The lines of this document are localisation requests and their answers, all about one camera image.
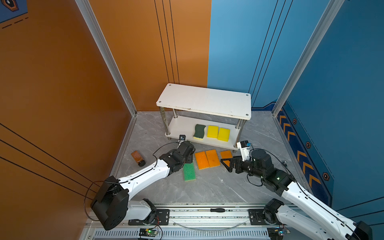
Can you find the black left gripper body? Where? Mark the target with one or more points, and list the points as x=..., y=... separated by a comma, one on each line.
x=189, y=160

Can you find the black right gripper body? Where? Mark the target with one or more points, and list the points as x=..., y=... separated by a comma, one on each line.
x=249, y=168

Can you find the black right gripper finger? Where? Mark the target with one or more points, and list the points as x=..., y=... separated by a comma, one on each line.
x=237, y=170
x=231, y=161

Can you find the light green sponge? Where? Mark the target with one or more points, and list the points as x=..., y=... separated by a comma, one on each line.
x=189, y=172

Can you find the yellow sponge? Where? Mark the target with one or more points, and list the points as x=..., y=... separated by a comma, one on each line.
x=212, y=132
x=224, y=134

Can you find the green wavy sponge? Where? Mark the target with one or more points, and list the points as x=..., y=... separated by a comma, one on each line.
x=199, y=132

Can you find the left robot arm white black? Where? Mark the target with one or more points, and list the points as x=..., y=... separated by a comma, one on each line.
x=114, y=202

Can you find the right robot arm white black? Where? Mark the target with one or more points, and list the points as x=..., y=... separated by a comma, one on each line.
x=319, y=221

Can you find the white two-tier shelf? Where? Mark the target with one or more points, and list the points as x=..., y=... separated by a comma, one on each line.
x=206, y=101

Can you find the orange sponge right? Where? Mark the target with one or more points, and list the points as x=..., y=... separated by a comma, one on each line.
x=226, y=154

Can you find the orange sponge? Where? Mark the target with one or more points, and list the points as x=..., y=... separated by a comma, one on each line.
x=202, y=160
x=226, y=154
x=213, y=158

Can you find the orange sponge middle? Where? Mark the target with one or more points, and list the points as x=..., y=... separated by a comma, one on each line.
x=213, y=158

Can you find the orange sponge left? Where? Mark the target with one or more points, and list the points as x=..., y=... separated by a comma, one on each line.
x=202, y=160

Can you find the right green circuit board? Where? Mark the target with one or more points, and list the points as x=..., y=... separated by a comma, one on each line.
x=277, y=233

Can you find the green circuit board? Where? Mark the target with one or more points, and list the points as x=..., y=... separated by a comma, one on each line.
x=148, y=234
x=277, y=233

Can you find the left green circuit board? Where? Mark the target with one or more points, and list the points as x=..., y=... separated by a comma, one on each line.
x=148, y=234

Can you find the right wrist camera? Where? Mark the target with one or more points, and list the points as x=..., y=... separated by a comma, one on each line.
x=245, y=148

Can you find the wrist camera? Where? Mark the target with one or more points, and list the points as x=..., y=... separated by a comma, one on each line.
x=245, y=148
x=182, y=138

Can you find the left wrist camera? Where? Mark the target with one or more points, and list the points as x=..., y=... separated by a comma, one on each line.
x=182, y=138

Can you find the brown sponge by wall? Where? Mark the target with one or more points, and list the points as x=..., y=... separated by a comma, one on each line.
x=138, y=158

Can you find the black screwdriver on rail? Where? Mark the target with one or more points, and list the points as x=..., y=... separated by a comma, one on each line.
x=217, y=210

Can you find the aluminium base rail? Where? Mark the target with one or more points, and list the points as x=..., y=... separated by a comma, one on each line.
x=196, y=222

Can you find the left aluminium corner post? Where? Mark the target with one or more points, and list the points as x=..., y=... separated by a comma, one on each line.
x=101, y=42

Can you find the aluminium corner post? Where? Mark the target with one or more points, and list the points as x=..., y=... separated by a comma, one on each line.
x=328, y=16
x=101, y=42

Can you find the right aluminium corner post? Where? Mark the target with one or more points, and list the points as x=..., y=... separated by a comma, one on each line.
x=328, y=16

